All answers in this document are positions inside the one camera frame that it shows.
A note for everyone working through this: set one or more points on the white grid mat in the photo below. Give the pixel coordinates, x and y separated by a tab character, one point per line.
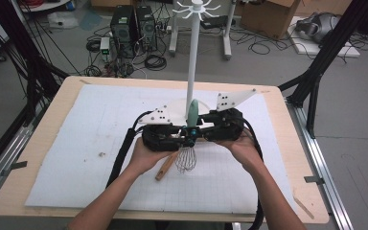
86	127

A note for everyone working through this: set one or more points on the small white device box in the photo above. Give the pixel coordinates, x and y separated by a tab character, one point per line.
104	48

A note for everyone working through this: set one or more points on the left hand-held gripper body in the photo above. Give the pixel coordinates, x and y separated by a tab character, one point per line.
159	137

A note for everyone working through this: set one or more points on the person's left hand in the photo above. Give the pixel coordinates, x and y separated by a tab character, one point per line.
147	159

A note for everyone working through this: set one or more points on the brown cardboard box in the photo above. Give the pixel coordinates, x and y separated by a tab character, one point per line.
274	19

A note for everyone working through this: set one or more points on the white flat board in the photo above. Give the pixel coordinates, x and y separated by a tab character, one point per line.
332	49

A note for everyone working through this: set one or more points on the white metal stand frame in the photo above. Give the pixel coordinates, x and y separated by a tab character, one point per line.
172	44

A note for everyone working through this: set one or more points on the aluminium rail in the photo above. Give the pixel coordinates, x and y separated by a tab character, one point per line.
313	150
9	147

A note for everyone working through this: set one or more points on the black computer tower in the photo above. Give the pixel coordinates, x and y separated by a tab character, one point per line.
123	28
147	25

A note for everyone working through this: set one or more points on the round white table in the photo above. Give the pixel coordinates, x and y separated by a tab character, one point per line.
44	5

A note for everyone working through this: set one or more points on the grey and black device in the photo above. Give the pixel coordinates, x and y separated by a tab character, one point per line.
319	27

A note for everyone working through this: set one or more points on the black metal frame post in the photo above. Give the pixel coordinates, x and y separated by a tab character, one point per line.
33	80
326	48

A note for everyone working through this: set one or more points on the white utensil rack stand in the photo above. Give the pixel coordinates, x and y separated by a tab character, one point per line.
193	64

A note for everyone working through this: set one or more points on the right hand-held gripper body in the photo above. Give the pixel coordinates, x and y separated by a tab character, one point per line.
230	127

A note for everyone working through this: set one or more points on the clear plastic bag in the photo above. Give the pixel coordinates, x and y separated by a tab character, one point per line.
62	20

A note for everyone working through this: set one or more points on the grey metal clamp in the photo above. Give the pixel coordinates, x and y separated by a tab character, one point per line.
314	179
14	166

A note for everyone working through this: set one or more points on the person's right hand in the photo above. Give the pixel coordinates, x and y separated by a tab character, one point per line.
246	153

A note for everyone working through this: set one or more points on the black flat box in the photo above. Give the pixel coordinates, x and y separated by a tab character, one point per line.
217	21

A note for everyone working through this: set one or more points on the thin wooden strip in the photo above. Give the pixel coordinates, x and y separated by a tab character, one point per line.
303	206

